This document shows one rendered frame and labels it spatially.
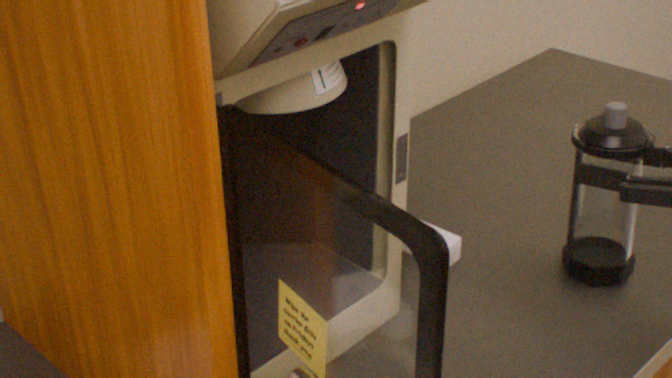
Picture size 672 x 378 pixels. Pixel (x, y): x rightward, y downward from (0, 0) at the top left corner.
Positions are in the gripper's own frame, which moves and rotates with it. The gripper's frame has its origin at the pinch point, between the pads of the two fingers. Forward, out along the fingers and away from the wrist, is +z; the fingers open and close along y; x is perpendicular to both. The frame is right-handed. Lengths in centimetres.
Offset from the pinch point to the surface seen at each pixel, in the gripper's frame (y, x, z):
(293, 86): 45, -24, 14
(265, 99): 48, -23, 16
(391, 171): 28.5, -6.6, 16.2
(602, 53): -109, 22, 61
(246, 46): 60, -34, 2
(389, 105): 29.3, -16.5, 14.7
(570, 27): -89, 9, 59
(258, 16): 60, -37, 0
